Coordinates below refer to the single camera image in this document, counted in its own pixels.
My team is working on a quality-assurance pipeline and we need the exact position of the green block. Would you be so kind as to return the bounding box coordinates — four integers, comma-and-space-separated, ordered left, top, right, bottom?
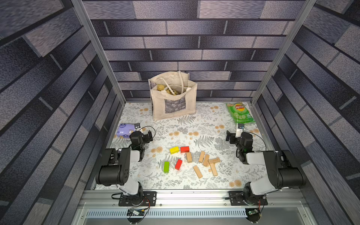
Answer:
163, 161, 170, 173

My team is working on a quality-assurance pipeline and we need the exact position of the yellow block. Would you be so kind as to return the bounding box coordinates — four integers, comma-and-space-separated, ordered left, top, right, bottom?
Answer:
169, 146, 180, 154

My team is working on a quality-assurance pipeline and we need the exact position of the red block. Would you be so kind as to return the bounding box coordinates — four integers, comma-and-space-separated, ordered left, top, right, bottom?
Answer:
181, 146, 190, 153
174, 159, 183, 171

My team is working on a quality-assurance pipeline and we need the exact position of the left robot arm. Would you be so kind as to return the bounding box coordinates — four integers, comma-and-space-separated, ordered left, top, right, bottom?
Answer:
95, 131, 153, 198

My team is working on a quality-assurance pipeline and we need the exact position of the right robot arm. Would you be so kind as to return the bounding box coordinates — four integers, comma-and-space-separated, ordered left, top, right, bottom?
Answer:
226, 131, 306, 206

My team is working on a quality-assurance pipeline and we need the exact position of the purple tissue pack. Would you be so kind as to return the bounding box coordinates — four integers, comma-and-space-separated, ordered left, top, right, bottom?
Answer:
116, 123, 136, 138

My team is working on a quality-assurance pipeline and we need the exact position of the green chips bag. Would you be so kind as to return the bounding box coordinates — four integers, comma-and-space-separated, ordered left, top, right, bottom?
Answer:
226, 102, 255, 124

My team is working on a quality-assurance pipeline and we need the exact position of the wooden block top horizontal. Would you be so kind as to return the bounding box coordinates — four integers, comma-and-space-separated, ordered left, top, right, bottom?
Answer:
208, 157, 220, 164

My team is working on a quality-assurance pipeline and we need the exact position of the wooden block right lower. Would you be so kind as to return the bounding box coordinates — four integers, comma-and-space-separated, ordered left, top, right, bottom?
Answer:
210, 163, 218, 176

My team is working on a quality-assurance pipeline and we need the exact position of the wooden block middle right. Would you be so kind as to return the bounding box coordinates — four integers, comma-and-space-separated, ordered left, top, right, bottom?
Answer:
202, 154, 210, 167

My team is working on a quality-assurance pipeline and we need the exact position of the wooden block middle left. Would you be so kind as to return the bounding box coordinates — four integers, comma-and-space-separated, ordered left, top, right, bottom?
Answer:
198, 151, 205, 163

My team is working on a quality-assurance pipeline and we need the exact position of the wooden block bottom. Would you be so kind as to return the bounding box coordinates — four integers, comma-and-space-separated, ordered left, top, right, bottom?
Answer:
193, 166, 203, 179

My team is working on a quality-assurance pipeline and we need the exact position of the beige canvas tote bag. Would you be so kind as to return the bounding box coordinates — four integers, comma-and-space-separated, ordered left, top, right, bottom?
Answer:
148, 71, 198, 121

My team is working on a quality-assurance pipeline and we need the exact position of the right circuit board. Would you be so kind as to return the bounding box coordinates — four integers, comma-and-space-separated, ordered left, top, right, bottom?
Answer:
245, 208, 260, 217

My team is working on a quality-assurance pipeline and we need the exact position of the circuit board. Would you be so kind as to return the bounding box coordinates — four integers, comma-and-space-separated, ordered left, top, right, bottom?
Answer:
127, 208, 147, 217
245, 208, 260, 217

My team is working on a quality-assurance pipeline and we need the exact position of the left circuit board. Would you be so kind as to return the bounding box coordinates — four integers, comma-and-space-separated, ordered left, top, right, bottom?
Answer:
127, 208, 147, 217

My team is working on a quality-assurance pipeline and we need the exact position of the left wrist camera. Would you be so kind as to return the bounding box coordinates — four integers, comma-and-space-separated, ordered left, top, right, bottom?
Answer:
134, 123, 141, 130

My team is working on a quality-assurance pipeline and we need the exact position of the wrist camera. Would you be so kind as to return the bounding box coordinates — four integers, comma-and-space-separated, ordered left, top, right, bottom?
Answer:
235, 123, 245, 138
134, 123, 141, 130

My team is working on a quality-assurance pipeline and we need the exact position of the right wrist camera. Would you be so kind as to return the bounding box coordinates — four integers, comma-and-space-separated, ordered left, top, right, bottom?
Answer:
235, 123, 245, 138

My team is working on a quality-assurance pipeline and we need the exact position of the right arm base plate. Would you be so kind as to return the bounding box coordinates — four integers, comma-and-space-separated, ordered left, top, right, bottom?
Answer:
228, 191, 268, 206

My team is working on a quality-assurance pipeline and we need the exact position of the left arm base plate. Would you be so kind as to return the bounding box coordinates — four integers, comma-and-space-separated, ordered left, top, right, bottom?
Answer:
118, 191, 157, 207

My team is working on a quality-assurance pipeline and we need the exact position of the aluminium front rail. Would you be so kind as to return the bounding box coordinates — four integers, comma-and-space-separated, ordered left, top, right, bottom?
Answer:
78, 189, 308, 209

